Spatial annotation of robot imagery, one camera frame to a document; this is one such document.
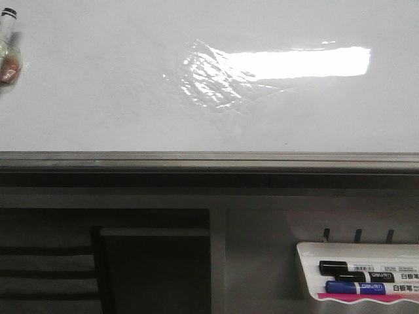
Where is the left black hook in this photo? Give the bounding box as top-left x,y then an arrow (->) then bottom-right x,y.
323,228 -> 331,243

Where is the black hook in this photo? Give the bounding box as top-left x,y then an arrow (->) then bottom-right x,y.
354,228 -> 363,243
386,229 -> 395,244
323,228 -> 331,243

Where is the white whiteboard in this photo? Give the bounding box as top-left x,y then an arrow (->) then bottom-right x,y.
1,1 -> 418,152

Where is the blue capped marker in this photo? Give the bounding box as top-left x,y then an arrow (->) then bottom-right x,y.
325,281 -> 418,295

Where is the middle black barrel marker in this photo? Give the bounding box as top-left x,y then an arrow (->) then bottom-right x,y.
335,271 -> 418,283

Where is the upper black capped marker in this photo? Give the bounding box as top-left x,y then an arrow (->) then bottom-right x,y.
319,260 -> 418,275

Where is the right black hook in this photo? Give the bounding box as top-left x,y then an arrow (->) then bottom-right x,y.
386,229 -> 395,244

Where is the middle black hook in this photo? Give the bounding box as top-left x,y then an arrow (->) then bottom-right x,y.
354,228 -> 363,243

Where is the taped white whiteboard marker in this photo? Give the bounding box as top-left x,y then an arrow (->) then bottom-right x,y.
1,7 -> 22,84

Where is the dark chair backrest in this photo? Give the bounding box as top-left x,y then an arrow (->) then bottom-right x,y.
1,226 -> 117,313

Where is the grey whiteboard bottom frame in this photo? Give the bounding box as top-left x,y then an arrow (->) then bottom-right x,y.
1,151 -> 418,190

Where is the white plastic marker tray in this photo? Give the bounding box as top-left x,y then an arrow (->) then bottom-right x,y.
297,242 -> 418,313

